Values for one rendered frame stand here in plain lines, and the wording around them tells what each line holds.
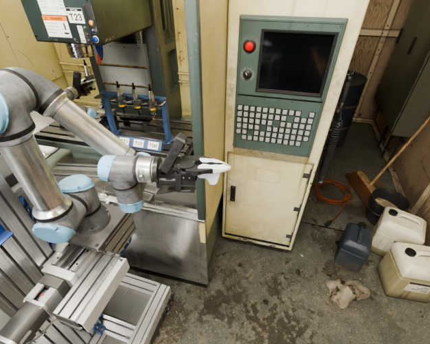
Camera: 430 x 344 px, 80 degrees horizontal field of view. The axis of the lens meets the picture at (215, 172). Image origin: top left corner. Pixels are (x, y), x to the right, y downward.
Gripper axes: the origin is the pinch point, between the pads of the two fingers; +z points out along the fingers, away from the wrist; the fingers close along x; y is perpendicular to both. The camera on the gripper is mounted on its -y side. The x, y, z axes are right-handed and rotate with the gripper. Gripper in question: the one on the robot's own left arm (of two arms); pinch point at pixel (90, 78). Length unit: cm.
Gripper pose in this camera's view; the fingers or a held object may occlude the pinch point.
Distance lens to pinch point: 214.5
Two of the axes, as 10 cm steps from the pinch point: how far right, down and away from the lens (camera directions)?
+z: 2.3, -6.1, 7.6
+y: 0.0, 7.8, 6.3
